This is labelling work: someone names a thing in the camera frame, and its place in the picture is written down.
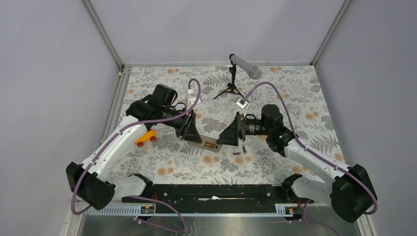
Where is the grey microphone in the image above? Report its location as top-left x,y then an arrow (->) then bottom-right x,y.
229,54 -> 262,80

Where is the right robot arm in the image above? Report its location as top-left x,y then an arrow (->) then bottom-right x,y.
216,104 -> 377,223

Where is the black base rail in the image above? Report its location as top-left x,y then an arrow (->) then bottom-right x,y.
141,184 -> 307,214

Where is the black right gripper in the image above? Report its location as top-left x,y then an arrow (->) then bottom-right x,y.
216,112 -> 271,146

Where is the white remote control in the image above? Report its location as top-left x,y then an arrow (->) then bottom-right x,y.
197,135 -> 222,153

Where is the orange toy brick car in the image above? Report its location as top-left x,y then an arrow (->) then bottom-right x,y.
134,129 -> 156,147

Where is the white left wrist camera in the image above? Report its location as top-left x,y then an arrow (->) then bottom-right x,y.
186,89 -> 197,110

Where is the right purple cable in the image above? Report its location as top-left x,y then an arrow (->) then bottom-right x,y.
242,81 -> 379,216

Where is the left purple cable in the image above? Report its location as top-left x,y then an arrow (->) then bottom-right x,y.
71,78 -> 202,216

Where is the purple cable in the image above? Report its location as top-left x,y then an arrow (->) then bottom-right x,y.
71,78 -> 202,216
242,81 -> 379,216

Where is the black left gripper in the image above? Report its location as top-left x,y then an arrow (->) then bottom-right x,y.
161,106 -> 203,144

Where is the floral table mat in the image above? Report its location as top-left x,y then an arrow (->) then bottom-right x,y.
111,66 -> 344,184

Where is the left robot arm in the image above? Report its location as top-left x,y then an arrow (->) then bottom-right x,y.
65,79 -> 202,215

